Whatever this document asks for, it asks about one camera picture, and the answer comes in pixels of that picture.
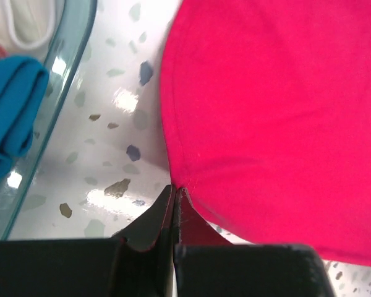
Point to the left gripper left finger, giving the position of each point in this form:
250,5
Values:
136,261

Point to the blue t shirt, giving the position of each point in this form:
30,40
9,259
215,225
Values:
23,83

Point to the magenta t shirt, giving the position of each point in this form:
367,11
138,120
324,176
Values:
266,111

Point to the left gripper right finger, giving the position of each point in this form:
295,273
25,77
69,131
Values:
207,264

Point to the white t shirt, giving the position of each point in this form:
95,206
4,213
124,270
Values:
27,27

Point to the teal plastic basket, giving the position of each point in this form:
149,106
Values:
63,58

